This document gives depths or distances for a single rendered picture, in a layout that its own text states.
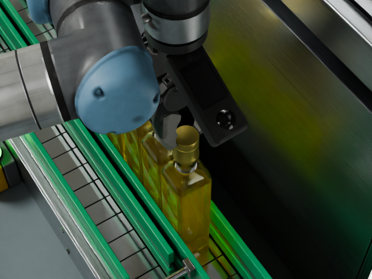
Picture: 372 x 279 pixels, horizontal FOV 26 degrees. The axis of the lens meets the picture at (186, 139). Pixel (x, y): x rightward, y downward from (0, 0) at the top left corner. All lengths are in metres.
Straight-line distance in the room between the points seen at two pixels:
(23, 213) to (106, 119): 0.80
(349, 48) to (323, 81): 0.07
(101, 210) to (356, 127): 0.53
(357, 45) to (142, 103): 0.27
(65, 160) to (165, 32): 0.55
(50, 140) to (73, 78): 0.71
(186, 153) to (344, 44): 0.28
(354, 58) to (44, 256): 0.75
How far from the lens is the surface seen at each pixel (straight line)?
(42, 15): 0.80
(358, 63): 0.88
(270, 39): 1.00
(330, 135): 0.99
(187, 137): 1.04
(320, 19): 0.91
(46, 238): 1.45
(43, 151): 1.29
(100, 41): 0.71
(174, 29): 0.86
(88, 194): 1.34
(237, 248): 1.20
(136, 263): 1.27
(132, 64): 0.69
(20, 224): 1.48
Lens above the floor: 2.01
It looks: 55 degrees down
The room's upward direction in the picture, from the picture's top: straight up
